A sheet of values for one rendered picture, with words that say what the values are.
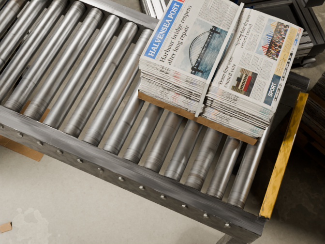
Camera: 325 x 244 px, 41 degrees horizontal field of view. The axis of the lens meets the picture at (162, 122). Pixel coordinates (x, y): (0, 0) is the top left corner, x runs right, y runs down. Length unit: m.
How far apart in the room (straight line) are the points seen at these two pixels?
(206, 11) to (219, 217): 0.56
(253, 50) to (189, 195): 0.43
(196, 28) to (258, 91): 0.24
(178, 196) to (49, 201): 0.96
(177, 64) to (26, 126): 0.48
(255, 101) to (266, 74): 0.09
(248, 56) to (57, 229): 1.22
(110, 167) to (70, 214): 0.83
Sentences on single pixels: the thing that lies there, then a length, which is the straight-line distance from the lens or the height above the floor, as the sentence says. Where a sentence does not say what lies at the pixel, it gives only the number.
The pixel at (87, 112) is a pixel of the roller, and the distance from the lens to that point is 1.32.
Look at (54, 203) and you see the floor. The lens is 2.06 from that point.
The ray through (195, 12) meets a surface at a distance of 1.23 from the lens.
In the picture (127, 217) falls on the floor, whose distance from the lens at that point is 2.02.
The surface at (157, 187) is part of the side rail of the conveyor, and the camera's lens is 1.23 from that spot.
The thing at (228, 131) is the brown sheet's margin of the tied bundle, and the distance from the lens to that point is 1.29.
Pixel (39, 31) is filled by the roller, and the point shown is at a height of 0.80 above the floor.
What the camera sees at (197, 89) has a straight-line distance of 1.15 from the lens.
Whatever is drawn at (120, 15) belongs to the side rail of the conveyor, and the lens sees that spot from 1.51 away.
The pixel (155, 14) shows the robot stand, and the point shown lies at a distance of 2.26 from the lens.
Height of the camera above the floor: 1.97
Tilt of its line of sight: 64 degrees down
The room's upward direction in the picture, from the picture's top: 11 degrees clockwise
